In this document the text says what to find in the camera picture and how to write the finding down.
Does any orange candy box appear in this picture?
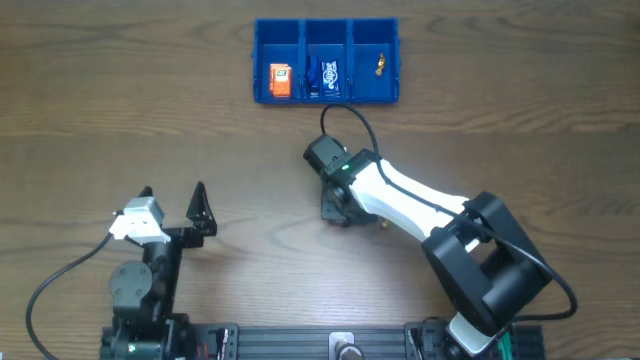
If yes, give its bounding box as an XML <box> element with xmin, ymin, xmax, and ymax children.
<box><xmin>268</xmin><ymin>62</ymin><xmax>294</xmax><ymax>100</ymax></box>

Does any blue tray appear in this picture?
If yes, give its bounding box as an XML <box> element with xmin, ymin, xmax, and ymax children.
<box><xmin>252</xmin><ymin>17</ymin><xmax>402</xmax><ymax>107</ymax></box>

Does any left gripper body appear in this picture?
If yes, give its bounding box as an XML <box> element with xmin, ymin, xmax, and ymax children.
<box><xmin>160</xmin><ymin>226</ymin><xmax>207</xmax><ymax>249</ymax></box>

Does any blue candy pack white print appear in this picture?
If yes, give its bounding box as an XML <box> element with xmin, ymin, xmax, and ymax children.
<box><xmin>320</xmin><ymin>59</ymin><xmax>342</xmax><ymax>97</ymax></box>

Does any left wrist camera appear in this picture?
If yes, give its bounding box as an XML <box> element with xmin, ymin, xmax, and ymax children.
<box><xmin>107</xmin><ymin>195</ymin><xmax>172</xmax><ymax>246</ymax></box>

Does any black cable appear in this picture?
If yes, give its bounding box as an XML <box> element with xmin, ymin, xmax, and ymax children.
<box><xmin>319</xmin><ymin>102</ymin><xmax>580</xmax><ymax>324</ymax></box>
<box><xmin>25</xmin><ymin>231</ymin><xmax>116</xmax><ymax>360</ymax></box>

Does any mounting rail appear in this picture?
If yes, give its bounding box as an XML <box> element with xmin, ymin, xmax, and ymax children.
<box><xmin>99</xmin><ymin>322</ymin><xmax>544</xmax><ymax>360</ymax></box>

